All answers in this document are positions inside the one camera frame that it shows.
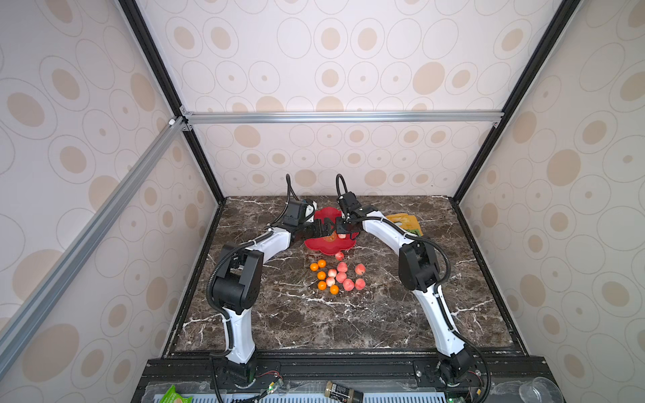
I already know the black corner post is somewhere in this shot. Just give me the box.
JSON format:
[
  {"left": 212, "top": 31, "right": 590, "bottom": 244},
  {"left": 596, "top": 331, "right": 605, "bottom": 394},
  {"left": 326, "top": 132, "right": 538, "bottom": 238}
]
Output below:
[
  {"left": 118, "top": 0, "right": 226, "bottom": 204},
  {"left": 452, "top": 0, "right": 582, "bottom": 205}
]

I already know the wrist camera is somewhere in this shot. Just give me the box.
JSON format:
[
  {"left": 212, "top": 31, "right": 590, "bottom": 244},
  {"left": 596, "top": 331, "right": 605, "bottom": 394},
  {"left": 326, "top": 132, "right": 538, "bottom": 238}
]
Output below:
[
  {"left": 337, "top": 191, "right": 376, "bottom": 221},
  {"left": 282, "top": 200, "right": 316, "bottom": 228}
]

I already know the yellow green snack bag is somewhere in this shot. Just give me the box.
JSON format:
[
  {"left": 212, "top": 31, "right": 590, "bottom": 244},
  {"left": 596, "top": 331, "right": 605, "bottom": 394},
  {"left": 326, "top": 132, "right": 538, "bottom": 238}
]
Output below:
[{"left": 386, "top": 213, "right": 423, "bottom": 236}]

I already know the red flower-shaped fruit bowl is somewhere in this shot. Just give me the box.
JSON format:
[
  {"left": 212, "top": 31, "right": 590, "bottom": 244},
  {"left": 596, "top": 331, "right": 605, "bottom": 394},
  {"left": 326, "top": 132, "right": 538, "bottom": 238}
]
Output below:
[{"left": 304, "top": 207, "right": 359, "bottom": 256}]

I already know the left black corner post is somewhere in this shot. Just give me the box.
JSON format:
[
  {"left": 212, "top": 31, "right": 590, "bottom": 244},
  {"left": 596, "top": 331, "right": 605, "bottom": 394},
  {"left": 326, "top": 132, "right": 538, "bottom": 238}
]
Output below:
[{"left": 118, "top": 0, "right": 226, "bottom": 204}]

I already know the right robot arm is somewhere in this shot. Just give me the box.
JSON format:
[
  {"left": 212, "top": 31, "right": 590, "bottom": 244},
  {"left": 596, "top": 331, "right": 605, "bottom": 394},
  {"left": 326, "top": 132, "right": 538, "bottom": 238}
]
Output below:
[{"left": 335, "top": 174, "right": 491, "bottom": 401}]

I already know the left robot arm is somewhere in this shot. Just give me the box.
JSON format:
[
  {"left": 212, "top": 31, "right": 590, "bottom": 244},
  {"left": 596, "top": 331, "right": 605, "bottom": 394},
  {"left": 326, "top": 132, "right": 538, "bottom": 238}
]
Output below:
[{"left": 206, "top": 176, "right": 334, "bottom": 379}]

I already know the clear plastic cup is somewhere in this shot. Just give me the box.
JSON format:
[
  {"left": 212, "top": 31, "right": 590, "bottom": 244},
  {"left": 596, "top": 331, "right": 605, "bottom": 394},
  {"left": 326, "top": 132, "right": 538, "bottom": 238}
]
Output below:
[{"left": 519, "top": 377, "right": 564, "bottom": 403}]

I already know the black battery with gold label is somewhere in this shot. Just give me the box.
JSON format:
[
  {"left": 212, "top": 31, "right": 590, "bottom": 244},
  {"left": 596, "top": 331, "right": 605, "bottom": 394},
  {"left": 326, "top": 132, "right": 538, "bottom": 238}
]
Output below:
[{"left": 324, "top": 381, "right": 364, "bottom": 403}]

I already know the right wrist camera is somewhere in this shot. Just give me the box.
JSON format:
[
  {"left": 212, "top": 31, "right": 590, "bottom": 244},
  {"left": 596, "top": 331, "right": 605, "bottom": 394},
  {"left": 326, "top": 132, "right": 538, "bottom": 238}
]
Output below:
[{"left": 337, "top": 191, "right": 376, "bottom": 221}]

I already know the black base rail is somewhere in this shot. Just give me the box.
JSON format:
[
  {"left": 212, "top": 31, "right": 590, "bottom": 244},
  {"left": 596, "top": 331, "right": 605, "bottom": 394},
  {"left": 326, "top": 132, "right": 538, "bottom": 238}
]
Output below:
[{"left": 132, "top": 349, "right": 554, "bottom": 402}]

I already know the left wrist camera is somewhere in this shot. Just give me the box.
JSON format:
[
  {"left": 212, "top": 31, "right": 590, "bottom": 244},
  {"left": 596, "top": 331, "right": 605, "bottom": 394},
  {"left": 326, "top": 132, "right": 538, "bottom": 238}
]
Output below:
[{"left": 282, "top": 200, "right": 316, "bottom": 228}]

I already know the right black corner post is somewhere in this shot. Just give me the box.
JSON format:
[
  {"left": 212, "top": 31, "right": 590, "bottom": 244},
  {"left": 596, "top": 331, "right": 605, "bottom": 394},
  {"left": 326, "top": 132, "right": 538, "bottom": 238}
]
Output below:
[{"left": 452, "top": 0, "right": 582, "bottom": 205}]

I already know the horizontal aluminium rail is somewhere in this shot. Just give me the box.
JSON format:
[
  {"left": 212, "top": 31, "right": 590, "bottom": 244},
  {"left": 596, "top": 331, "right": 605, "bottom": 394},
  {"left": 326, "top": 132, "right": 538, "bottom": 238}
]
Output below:
[{"left": 185, "top": 110, "right": 504, "bottom": 126}]

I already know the green packet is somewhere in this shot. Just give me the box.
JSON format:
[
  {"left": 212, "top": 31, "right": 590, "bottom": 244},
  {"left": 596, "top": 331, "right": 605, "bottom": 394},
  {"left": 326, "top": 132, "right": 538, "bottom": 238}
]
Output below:
[{"left": 159, "top": 386, "right": 193, "bottom": 403}]

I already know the pink peach lower right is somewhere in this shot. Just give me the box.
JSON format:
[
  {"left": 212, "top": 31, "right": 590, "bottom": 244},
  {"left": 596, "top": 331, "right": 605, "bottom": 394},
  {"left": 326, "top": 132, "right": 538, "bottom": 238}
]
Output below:
[{"left": 355, "top": 278, "right": 366, "bottom": 290}]

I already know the pink peach lower centre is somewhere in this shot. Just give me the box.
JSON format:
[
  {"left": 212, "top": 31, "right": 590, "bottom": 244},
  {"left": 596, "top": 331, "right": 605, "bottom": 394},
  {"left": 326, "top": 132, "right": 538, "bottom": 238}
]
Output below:
[{"left": 343, "top": 279, "right": 354, "bottom": 292}]

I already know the left diagonal aluminium rail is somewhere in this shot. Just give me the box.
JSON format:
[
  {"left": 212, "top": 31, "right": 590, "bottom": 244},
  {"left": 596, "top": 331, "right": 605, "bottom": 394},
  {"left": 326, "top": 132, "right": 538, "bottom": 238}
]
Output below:
[{"left": 1, "top": 117, "right": 186, "bottom": 376}]

